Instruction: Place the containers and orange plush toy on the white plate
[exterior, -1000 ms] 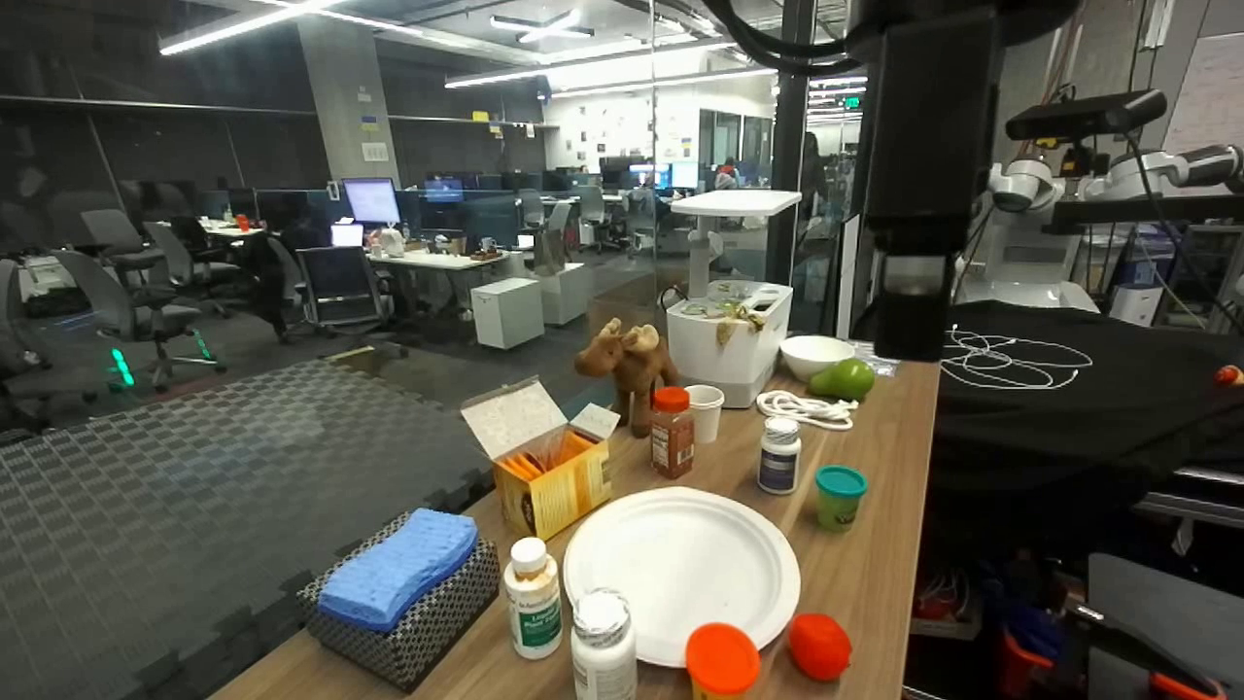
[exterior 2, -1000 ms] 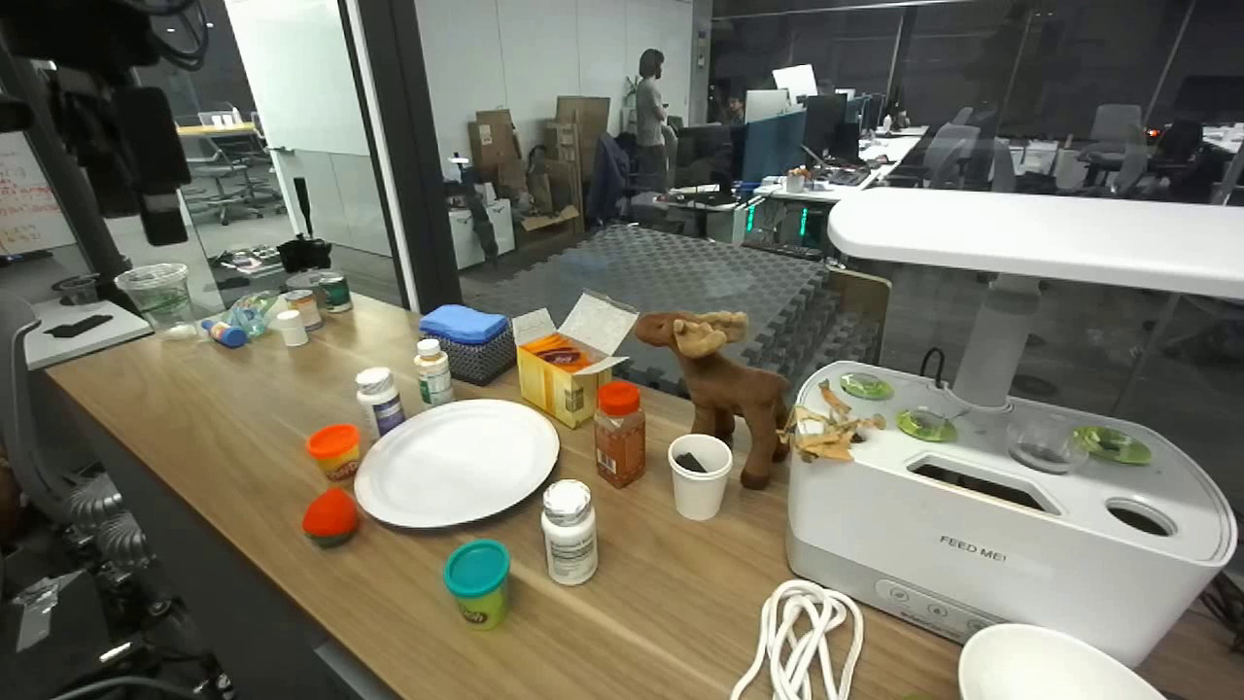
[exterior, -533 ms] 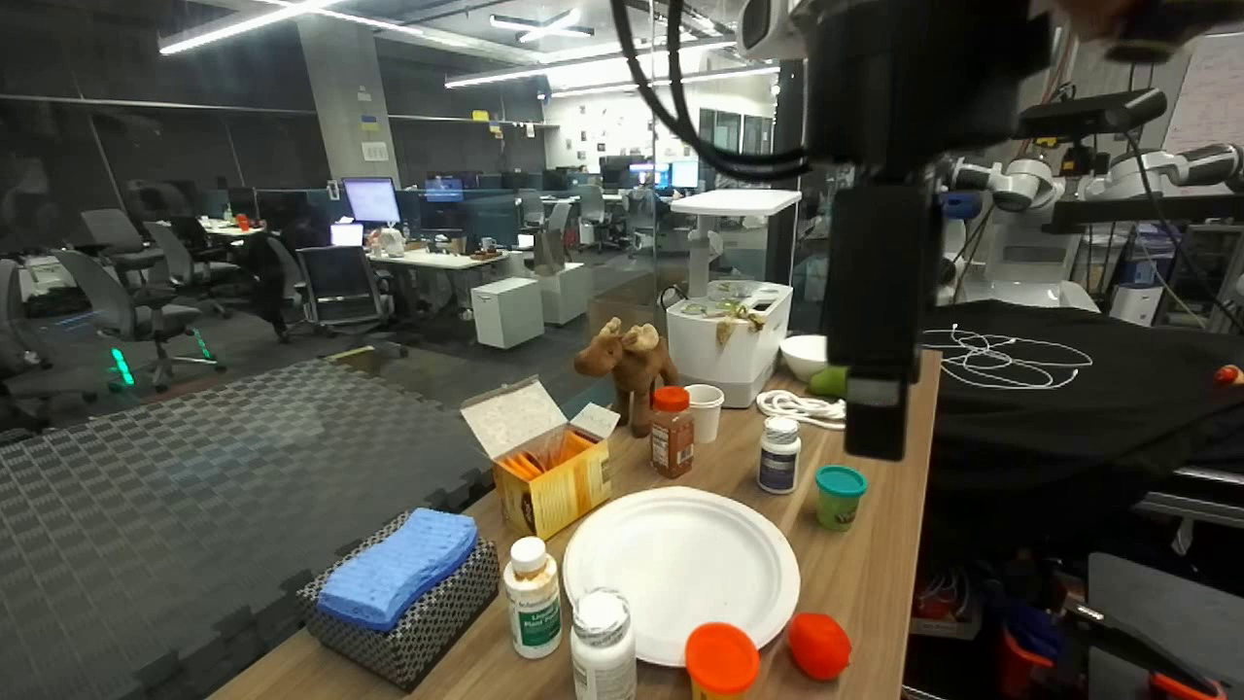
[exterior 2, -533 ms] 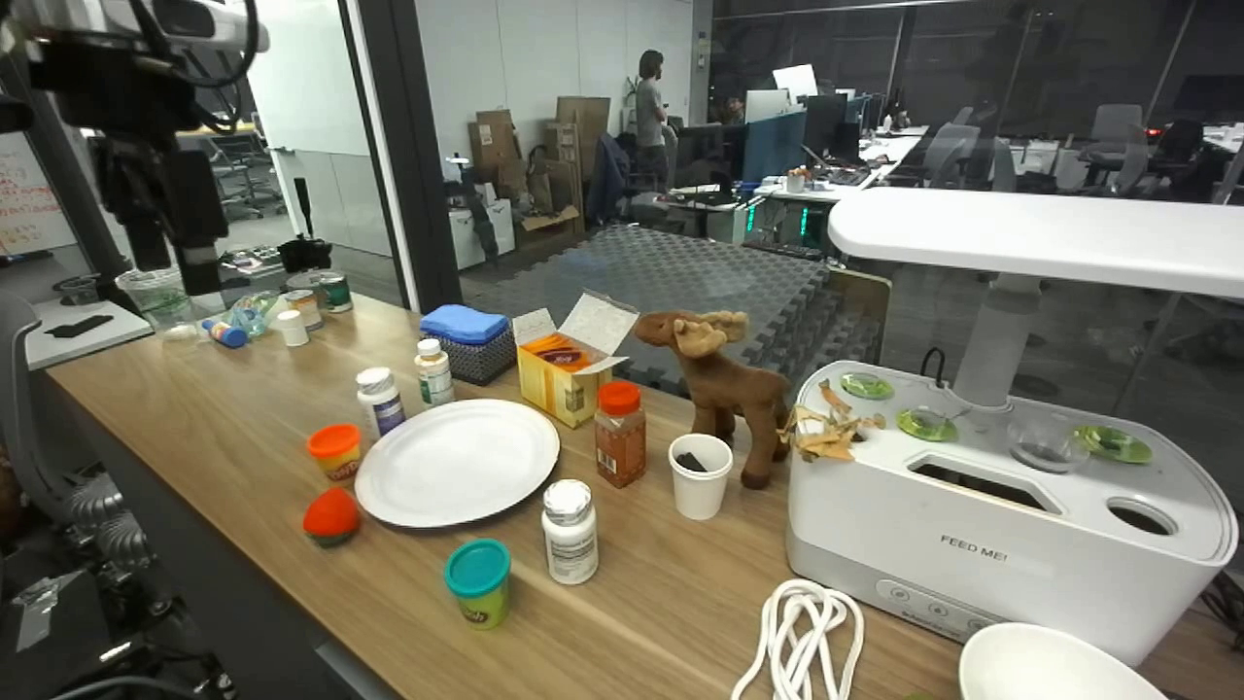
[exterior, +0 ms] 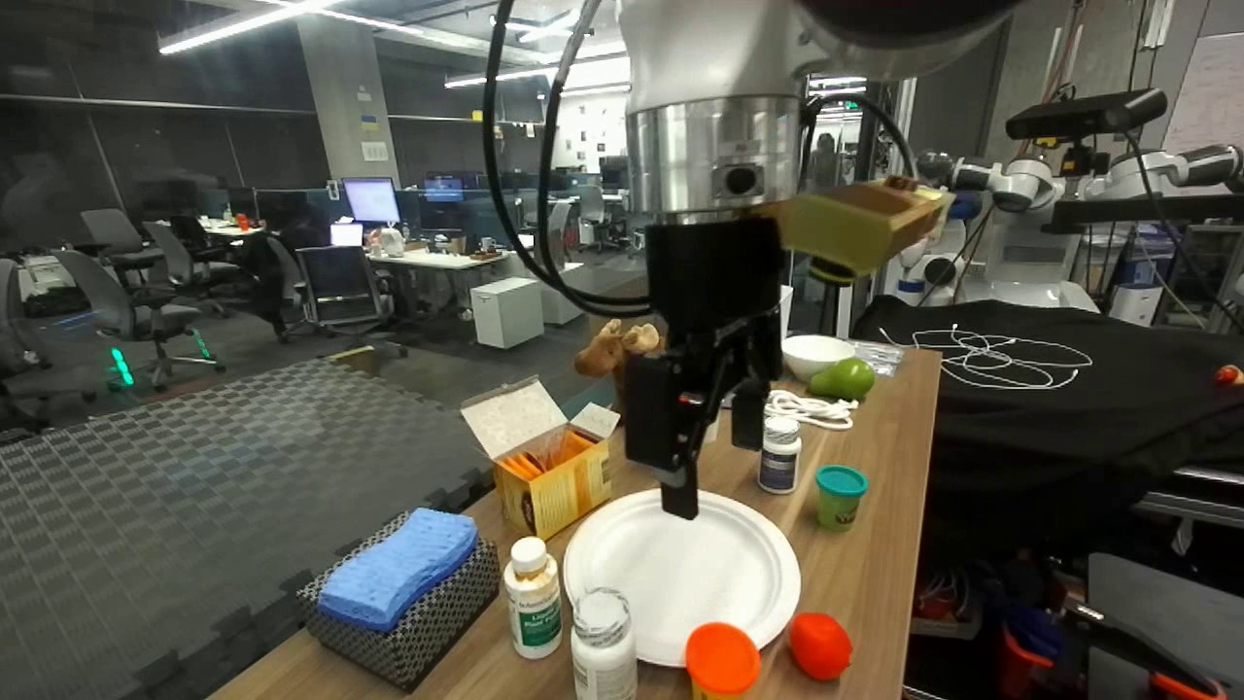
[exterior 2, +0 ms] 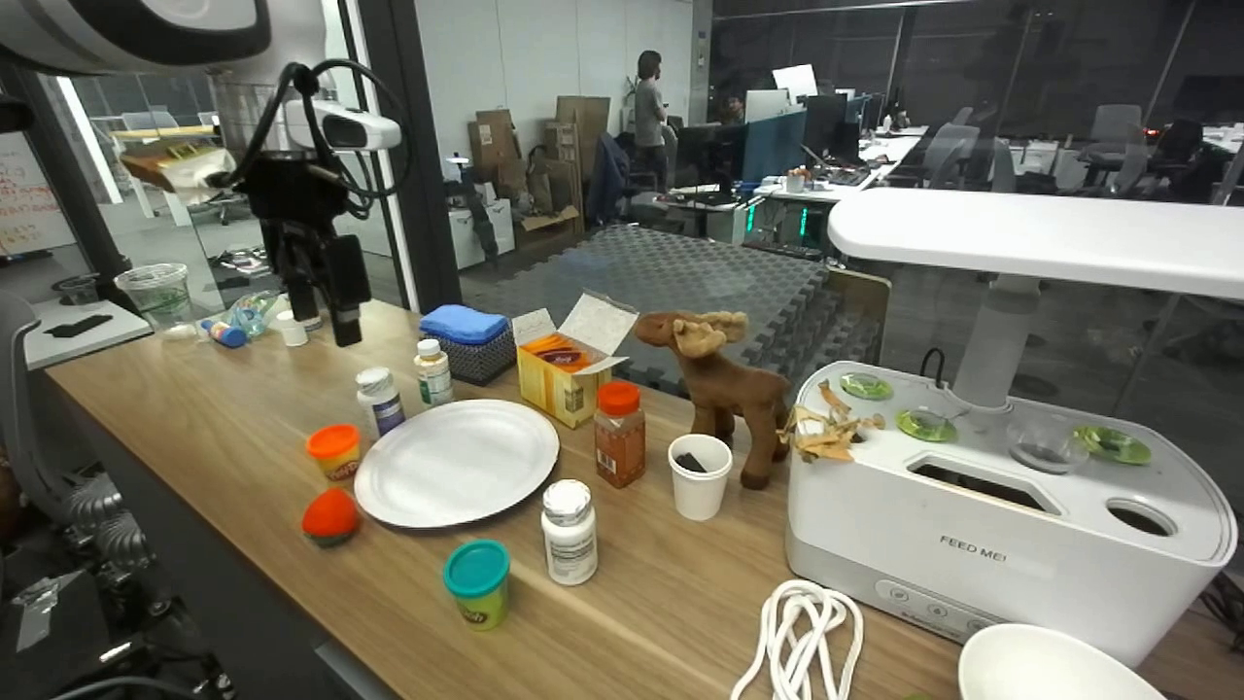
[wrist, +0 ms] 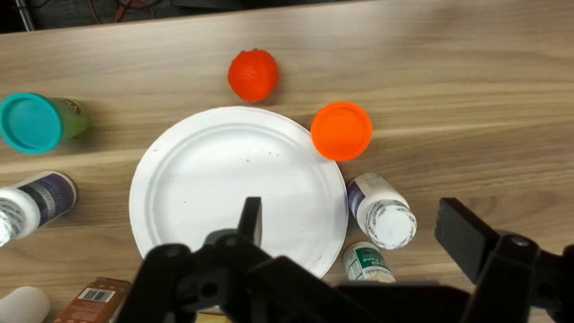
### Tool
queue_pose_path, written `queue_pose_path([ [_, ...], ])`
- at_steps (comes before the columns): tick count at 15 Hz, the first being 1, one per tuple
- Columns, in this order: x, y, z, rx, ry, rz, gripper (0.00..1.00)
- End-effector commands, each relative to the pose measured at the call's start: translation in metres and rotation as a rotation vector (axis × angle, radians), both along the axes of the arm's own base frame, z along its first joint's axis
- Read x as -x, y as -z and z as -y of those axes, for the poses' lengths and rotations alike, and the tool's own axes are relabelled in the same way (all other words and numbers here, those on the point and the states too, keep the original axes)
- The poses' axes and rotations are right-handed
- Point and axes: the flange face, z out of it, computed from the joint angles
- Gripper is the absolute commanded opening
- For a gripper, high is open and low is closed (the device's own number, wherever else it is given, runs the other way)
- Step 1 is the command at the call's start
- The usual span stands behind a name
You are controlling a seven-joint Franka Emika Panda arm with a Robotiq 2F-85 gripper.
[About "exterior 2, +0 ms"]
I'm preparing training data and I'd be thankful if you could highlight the clear plastic cup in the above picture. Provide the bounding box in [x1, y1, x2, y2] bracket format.
[111, 259, 193, 332]

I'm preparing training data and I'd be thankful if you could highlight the blue sponge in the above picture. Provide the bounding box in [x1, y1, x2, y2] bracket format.
[420, 298, 512, 350]

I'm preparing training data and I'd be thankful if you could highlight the white bottle blue label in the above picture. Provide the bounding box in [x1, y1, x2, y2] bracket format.
[355, 367, 407, 444]

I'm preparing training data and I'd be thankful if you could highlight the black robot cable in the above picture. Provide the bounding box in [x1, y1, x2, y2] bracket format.
[229, 55, 407, 205]

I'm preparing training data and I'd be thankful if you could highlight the orange lid yellow dough tub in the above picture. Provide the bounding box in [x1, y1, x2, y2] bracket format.
[302, 418, 371, 485]

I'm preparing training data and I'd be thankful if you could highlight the teal lid green dough tub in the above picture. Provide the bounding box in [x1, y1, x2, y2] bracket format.
[441, 535, 517, 632]

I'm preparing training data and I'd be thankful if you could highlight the white coiled cord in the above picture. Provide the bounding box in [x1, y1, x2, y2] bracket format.
[726, 574, 868, 700]

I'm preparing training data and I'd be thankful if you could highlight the large white pill bottle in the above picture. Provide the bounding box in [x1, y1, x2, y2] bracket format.
[537, 473, 604, 591]

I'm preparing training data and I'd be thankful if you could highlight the dried brown plant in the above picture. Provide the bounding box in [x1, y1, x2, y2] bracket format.
[790, 382, 868, 466]

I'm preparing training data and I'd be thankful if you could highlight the yellow tea box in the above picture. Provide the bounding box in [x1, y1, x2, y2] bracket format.
[511, 293, 640, 433]

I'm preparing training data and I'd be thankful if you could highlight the grey woven basket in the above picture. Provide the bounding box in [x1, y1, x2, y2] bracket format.
[425, 328, 521, 387]

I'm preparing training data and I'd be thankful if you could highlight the white bottle green label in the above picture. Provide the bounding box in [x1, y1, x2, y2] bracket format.
[412, 334, 459, 408]

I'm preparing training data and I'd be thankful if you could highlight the brown moose plush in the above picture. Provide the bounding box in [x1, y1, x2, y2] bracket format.
[632, 308, 797, 495]

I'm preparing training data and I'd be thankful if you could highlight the white paper cup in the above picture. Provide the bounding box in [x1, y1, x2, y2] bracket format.
[665, 433, 740, 526]

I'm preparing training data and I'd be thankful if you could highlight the white flat tray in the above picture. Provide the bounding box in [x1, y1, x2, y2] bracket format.
[19, 298, 156, 373]

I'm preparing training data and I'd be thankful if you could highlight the cardboard box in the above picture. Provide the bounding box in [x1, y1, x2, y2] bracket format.
[531, 94, 614, 220]
[463, 105, 530, 202]

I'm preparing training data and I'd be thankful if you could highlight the clear plastic bag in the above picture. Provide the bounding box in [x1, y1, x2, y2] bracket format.
[200, 293, 284, 355]

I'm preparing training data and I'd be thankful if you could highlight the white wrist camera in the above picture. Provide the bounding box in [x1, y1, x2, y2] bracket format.
[308, 96, 406, 154]

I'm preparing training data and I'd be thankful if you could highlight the black tripod stand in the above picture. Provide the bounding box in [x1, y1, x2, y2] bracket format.
[0, 460, 245, 700]

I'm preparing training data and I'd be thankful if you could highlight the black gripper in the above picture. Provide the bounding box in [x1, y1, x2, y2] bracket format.
[240, 146, 375, 350]

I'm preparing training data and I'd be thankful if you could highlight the white hydroponic planter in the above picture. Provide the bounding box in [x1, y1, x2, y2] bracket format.
[783, 188, 1244, 670]

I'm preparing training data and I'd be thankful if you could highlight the standing person grey shirt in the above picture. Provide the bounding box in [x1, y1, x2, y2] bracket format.
[618, 48, 680, 188]

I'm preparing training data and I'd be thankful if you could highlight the white bowl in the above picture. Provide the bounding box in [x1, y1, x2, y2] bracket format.
[956, 623, 1170, 700]

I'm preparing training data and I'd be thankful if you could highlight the orange lid spice jar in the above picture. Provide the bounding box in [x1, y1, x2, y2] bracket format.
[591, 378, 649, 490]

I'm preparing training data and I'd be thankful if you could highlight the orange plush toy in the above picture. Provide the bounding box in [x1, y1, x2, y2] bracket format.
[299, 485, 367, 548]

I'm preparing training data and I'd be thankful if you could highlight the white paper plate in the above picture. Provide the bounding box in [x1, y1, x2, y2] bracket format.
[351, 398, 565, 532]

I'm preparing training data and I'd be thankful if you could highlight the grey foam floor mat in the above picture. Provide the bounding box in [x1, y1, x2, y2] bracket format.
[459, 220, 897, 399]

